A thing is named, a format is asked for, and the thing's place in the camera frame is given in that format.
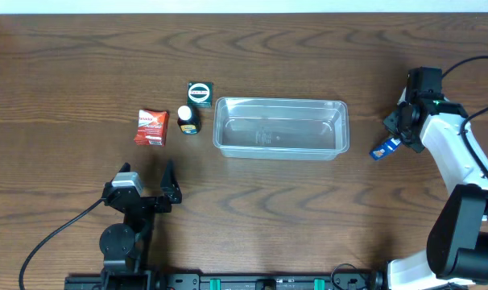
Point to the dark bottle white cap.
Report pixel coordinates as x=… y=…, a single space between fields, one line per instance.
x=188 y=121

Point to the black mounting rail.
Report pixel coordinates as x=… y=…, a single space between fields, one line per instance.
x=346 y=280

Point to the red medicine packet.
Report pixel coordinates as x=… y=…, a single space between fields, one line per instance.
x=152 y=128

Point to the blue white medicine box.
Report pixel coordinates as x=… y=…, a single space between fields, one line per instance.
x=387 y=147

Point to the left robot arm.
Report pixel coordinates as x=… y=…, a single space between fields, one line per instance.
x=126 y=245

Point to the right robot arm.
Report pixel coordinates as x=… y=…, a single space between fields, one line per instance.
x=457 y=249

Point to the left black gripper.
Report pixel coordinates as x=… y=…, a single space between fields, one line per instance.
x=148 y=202

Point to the clear plastic container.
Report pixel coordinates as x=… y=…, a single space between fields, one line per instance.
x=281 y=128

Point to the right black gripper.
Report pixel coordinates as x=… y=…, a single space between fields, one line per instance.
x=405 y=134

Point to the dark green square box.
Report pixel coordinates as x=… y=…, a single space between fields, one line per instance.
x=200 y=94

